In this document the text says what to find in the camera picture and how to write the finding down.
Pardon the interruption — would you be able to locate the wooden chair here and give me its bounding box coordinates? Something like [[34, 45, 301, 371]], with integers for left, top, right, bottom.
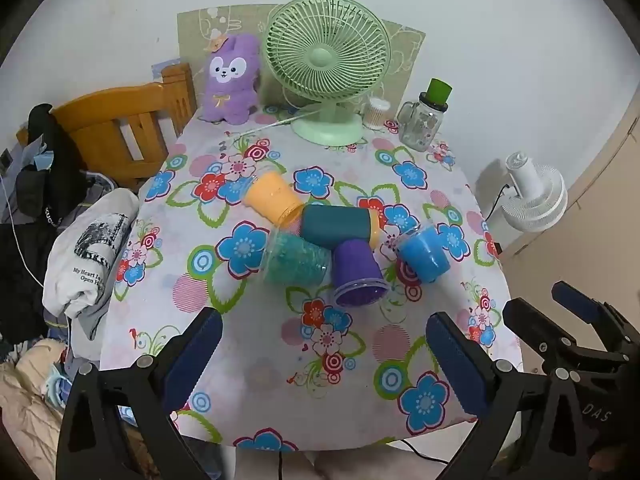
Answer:
[[15, 62, 198, 191]]

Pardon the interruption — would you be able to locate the white printed shirt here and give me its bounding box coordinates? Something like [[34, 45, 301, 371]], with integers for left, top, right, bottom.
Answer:
[[42, 188, 141, 321]]

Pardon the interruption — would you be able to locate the thin white cable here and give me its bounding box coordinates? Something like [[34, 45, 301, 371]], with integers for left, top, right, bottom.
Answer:
[[0, 175, 46, 288]]

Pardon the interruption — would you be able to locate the green rabbit print board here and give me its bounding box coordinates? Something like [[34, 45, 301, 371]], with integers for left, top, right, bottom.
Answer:
[[176, 4, 426, 121]]

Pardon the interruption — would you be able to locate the white fan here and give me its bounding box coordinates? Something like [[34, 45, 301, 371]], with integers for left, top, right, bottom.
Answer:
[[500, 151, 569, 233]]

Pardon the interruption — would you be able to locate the purple plush bunny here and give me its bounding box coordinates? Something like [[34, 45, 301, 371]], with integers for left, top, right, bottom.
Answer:
[[200, 33, 261, 125]]

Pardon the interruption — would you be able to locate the dark clothes pile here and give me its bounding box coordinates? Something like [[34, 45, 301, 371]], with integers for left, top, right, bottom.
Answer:
[[0, 220, 51, 341]]

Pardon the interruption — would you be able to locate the purple cup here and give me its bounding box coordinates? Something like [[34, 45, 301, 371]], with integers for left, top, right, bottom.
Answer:
[[331, 240, 392, 308]]

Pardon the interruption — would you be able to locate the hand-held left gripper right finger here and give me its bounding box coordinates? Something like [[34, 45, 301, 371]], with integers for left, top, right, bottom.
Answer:
[[425, 311, 586, 480]]

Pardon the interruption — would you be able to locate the glass jar mug green lid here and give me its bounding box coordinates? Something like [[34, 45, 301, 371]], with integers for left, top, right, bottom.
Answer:
[[396, 78, 453, 152]]

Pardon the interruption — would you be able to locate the orange cup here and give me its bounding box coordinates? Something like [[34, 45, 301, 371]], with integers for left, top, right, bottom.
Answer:
[[243, 171, 304, 225]]

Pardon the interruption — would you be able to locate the black fan cable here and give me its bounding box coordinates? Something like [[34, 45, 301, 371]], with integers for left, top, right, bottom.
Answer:
[[484, 182, 511, 221]]

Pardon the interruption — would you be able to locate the grey cloth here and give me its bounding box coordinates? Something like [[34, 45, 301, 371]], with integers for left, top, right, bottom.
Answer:
[[65, 305, 111, 361]]

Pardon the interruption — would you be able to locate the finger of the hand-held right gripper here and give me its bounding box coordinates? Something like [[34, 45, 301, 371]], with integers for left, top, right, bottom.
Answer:
[[502, 297, 629, 368], [552, 281, 640, 349]]

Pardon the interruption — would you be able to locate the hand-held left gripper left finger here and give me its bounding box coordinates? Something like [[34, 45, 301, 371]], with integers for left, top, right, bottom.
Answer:
[[56, 306, 224, 480]]

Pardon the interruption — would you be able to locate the blue cup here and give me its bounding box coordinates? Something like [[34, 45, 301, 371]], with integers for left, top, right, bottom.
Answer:
[[397, 227, 452, 283]]

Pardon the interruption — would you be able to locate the beige jacket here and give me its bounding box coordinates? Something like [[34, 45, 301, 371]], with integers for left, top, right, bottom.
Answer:
[[0, 340, 71, 480]]

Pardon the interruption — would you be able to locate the green desk fan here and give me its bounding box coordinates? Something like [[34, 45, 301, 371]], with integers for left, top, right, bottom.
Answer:
[[265, 0, 392, 147]]

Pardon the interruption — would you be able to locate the light blue paper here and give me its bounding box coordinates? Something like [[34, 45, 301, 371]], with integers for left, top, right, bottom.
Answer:
[[151, 56, 183, 81]]

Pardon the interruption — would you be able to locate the black garment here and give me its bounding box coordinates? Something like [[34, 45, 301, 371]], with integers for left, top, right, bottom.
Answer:
[[15, 104, 83, 231]]

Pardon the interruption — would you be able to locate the cotton swab container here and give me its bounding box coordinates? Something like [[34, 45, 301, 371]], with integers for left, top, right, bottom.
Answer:
[[361, 96, 392, 131]]

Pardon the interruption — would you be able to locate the dark teal cup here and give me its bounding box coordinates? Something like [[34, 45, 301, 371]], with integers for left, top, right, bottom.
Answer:
[[300, 204, 386, 250]]

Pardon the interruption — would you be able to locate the clear teal cup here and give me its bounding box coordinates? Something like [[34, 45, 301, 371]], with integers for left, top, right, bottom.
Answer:
[[260, 227, 332, 286]]

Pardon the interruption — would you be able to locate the white fan cable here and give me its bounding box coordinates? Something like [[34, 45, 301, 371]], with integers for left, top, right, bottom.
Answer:
[[225, 112, 321, 141]]

